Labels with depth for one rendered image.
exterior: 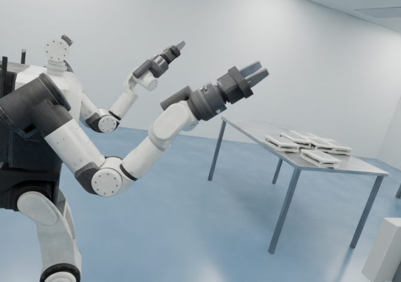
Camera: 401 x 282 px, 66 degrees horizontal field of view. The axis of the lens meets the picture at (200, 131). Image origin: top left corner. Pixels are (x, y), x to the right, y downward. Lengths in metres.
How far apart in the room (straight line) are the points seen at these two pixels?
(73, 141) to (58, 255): 0.58
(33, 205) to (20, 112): 0.41
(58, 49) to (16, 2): 4.34
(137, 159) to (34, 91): 0.30
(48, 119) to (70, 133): 0.06
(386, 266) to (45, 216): 1.30
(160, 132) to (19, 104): 0.35
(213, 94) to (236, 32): 5.04
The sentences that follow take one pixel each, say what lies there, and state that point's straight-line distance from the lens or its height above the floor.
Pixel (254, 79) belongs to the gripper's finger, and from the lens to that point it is 0.82.
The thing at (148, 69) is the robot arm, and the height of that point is 1.41.
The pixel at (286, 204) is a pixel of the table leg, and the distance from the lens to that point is 2.77.
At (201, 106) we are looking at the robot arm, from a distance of 0.81.
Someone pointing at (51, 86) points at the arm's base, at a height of 1.37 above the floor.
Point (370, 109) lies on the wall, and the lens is 8.14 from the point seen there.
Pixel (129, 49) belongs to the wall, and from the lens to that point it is 5.33.
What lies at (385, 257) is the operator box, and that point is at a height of 0.94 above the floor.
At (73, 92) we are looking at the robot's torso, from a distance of 1.01.
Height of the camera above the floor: 1.54
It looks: 14 degrees down
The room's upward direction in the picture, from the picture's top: 13 degrees clockwise
